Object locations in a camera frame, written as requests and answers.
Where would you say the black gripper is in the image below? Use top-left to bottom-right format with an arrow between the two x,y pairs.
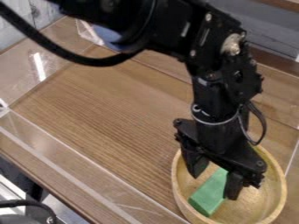
173,111 -> 267,200

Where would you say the green rectangular block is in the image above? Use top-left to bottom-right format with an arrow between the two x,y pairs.
189,168 -> 229,217

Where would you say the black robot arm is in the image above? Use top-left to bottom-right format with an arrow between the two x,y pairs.
50,0 -> 267,200

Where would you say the brown wooden bowl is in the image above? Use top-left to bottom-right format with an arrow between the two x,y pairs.
173,146 -> 287,224

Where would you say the clear acrylic enclosure wall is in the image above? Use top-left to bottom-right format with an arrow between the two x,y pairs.
0,99 -> 189,224

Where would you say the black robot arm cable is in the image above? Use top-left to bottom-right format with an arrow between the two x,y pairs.
0,1 -> 154,67

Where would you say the black metal table bracket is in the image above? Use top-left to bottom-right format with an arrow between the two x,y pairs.
24,200 -> 59,224

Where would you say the black cable at corner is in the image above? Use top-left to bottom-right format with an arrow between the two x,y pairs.
0,199 -> 58,224

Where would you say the clear acrylic corner bracket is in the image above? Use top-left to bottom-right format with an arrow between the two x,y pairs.
76,19 -> 104,46

